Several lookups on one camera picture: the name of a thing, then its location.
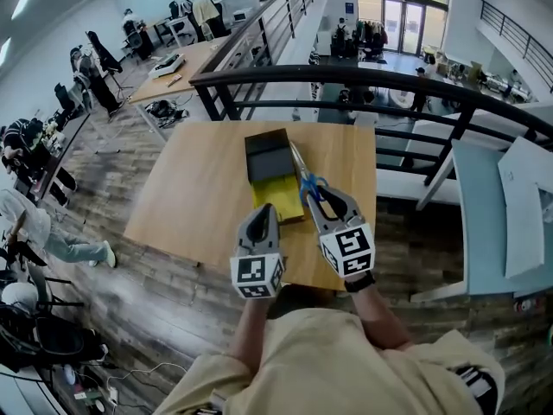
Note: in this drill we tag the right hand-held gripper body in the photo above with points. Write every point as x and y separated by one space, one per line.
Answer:
347 249

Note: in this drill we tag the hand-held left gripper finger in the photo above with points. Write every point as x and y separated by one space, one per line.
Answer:
244 227
274 227

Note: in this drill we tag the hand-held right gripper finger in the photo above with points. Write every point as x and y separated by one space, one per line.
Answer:
314 214
345 201

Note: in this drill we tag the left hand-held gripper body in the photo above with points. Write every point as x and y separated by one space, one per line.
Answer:
255 272

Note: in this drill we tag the black and yellow box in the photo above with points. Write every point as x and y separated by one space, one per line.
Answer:
270 162

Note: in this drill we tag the person's right forearm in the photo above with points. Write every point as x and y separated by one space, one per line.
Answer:
380 314

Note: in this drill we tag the person's left forearm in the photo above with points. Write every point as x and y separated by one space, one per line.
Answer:
252 327

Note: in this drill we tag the white flat box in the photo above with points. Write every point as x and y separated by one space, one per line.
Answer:
166 65

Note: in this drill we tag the black wristwatch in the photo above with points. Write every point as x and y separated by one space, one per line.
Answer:
359 282

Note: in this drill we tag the person's beige shirt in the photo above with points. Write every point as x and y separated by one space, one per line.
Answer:
328 370

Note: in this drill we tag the black curved railing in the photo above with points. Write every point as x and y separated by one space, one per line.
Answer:
389 78

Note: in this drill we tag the light blue table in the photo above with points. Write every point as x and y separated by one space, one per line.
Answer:
479 231

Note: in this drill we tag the long wooden table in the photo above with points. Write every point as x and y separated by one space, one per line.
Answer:
194 67

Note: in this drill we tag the clothes rack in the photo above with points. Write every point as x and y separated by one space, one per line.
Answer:
371 35

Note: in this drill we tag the white board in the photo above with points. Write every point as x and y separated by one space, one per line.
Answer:
523 214

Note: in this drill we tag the glass entrance doors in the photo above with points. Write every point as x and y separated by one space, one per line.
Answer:
404 24

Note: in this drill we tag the white power strip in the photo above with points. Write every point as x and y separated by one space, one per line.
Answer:
112 396

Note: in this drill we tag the black straight railing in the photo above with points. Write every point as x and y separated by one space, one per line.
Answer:
276 20

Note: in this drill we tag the dark desk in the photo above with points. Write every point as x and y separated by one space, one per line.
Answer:
65 145

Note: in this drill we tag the black metal chair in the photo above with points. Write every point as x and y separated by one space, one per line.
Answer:
56 335

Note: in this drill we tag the black office chair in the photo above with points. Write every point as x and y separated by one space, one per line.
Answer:
69 97

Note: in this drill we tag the black balcony railing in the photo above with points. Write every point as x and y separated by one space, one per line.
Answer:
518 37

